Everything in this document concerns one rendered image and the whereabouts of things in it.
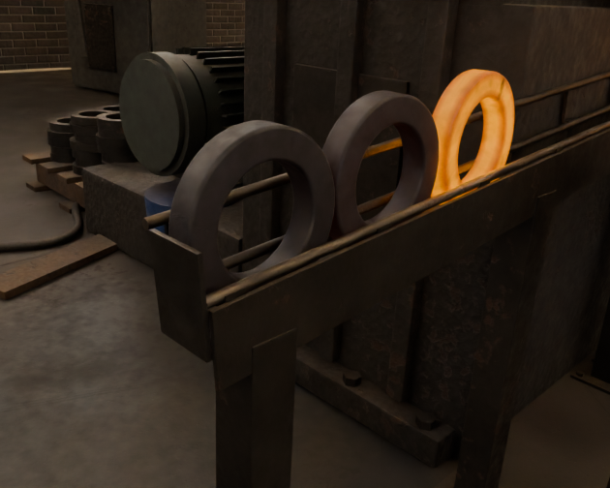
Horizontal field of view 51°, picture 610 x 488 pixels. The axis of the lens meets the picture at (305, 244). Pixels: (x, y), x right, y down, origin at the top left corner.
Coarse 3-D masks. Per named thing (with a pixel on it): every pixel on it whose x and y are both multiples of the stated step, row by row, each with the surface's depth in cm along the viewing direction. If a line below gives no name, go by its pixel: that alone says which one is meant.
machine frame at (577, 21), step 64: (256, 0) 143; (320, 0) 129; (384, 0) 118; (448, 0) 106; (512, 0) 104; (576, 0) 120; (256, 64) 147; (320, 64) 133; (384, 64) 122; (448, 64) 111; (512, 64) 104; (576, 64) 115; (320, 128) 136; (576, 128) 123; (384, 192) 128; (576, 192) 132; (576, 256) 143; (384, 320) 137; (448, 320) 125; (576, 320) 157; (320, 384) 148; (384, 384) 141; (448, 384) 128; (448, 448) 130
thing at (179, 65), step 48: (192, 48) 201; (240, 48) 214; (144, 96) 198; (192, 96) 188; (240, 96) 201; (144, 144) 204; (192, 144) 192; (96, 192) 226; (144, 192) 207; (144, 240) 209; (240, 240) 174
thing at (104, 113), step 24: (48, 120) 274; (72, 120) 254; (96, 120) 251; (120, 120) 232; (48, 144) 275; (72, 144) 256; (96, 144) 254; (120, 144) 235; (48, 168) 265; (72, 168) 272; (72, 192) 264
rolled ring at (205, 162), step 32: (256, 128) 57; (288, 128) 59; (192, 160) 56; (224, 160) 55; (256, 160) 57; (288, 160) 60; (320, 160) 63; (192, 192) 55; (224, 192) 56; (320, 192) 65; (192, 224) 55; (320, 224) 66; (288, 256) 66; (256, 288) 62
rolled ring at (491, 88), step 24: (480, 72) 81; (456, 96) 78; (480, 96) 80; (504, 96) 85; (456, 120) 77; (504, 120) 87; (456, 144) 79; (480, 144) 91; (504, 144) 89; (456, 168) 81; (480, 168) 90; (432, 192) 83
